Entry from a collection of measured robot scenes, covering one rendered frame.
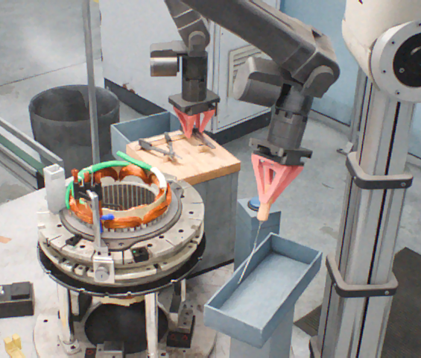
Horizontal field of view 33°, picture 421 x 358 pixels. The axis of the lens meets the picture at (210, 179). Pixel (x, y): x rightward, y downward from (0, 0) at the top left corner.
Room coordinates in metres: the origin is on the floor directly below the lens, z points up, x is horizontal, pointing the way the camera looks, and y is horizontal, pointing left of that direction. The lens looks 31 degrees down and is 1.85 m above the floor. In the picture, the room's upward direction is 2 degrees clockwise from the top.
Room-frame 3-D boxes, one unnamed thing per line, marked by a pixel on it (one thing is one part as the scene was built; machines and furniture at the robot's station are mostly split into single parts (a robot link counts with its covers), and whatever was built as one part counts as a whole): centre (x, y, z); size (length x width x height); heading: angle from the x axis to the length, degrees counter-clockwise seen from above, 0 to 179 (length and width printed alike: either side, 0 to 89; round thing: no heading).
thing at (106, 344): (1.02, 0.19, 0.83); 0.05 x 0.04 x 0.02; 92
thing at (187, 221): (1.13, 0.17, 1.09); 0.32 x 0.32 x 0.01
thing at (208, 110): (1.45, 0.04, 1.14); 0.07 x 0.07 x 0.09; 35
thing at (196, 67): (1.45, 0.05, 1.27); 0.07 x 0.06 x 0.07; 97
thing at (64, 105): (2.74, 0.59, 0.39); 0.39 x 0.39 x 0.35
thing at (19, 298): (1.19, 0.43, 0.81); 0.10 x 0.06 x 0.06; 101
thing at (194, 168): (1.42, 0.07, 1.05); 0.20 x 0.19 x 0.02; 33
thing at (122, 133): (1.54, 0.15, 0.92); 0.17 x 0.11 x 0.28; 123
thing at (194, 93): (1.45, 0.04, 1.21); 0.10 x 0.07 x 0.07; 125
